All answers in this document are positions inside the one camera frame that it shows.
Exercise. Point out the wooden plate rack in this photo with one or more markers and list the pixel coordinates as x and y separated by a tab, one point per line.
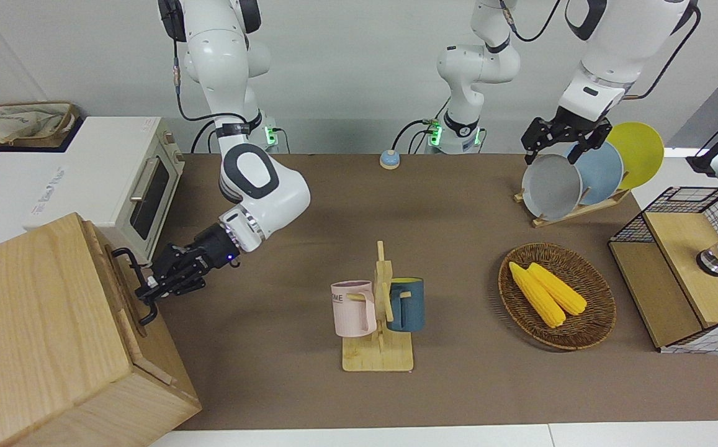
588	210

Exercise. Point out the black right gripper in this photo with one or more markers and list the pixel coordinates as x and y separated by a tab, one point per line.
182	270

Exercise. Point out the woven rattan tray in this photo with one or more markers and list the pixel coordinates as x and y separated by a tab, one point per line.
67	118

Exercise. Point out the light blue plate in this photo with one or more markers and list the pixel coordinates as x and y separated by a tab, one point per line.
601	174

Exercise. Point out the round blue wooden button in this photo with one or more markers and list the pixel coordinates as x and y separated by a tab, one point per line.
390	159

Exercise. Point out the grey plate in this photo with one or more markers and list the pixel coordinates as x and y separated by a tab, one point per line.
551	186

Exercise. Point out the pink mug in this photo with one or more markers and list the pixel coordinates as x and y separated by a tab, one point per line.
351	310

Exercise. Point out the light wooden cabinet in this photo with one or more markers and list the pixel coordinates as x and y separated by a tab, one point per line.
36	335

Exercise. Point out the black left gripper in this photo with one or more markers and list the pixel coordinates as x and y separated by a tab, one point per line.
566	127

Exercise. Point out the wooden mug rack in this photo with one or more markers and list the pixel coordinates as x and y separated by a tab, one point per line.
378	357

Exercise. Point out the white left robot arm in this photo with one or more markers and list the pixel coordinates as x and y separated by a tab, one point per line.
476	68

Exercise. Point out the brown table mat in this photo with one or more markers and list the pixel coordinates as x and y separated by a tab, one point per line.
458	372

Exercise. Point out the yellow corn cob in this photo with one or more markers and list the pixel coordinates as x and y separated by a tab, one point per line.
560	290
538	298

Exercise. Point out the brown wicker basket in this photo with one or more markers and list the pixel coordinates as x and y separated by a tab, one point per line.
588	323

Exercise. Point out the light wooden drawer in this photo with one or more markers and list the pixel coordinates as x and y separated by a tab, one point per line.
124	323

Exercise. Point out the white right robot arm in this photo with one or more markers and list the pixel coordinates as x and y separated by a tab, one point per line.
259	186

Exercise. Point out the beige cloth bag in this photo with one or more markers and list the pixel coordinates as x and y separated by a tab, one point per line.
11	124

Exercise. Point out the dark blue mug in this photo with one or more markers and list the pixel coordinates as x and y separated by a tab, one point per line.
409	307

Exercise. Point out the white toaster oven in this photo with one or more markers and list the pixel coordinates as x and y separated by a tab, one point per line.
110	167

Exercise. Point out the yellow plate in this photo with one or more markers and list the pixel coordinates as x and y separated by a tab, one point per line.
638	149

